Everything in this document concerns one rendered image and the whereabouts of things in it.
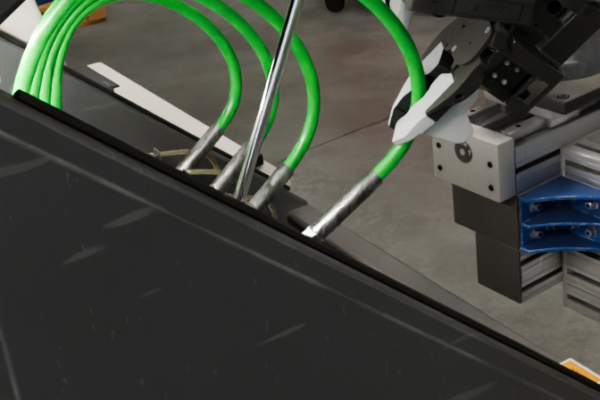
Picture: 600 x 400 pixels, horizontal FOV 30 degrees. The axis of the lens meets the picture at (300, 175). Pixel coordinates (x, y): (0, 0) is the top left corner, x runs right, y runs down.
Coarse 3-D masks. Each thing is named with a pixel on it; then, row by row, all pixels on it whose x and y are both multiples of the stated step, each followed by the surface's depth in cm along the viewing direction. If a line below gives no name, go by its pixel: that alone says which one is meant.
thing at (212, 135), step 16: (112, 0) 121; (144, 0) 123; (160, 0) 123; (176, 0) 125; (80, 16) 119; (192, 16) 126; (208, 32) 128; (64, 48) 119; (224, 48) 130; (240, 80) 132; (240, 96) 133; (224, 112) 133; (224, 128) 133; (208, 144) 132; (192, 160) 132
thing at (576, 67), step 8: (592, 40) 158; (584, 48) 157; (592, 48) 158; (576, 56) 157; (584, 56) 158; (592, 56) 158; (568, 64) 157; (576, 64) 157; (584, 64) 158; (592, 64) 158; (568, 72) 158; (576, 72) 158; (584, 72) 158; (592, 72) 159
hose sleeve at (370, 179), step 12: (360, 180) 105; (372, 180) 104; (348, 192) 105; (360, 192) 104; (372, 192) 105; (336, 204) 105; (348, 204) 104; (324, 216) 105; (336, 216) 105; (312, 228) 105; (324, 228) 105
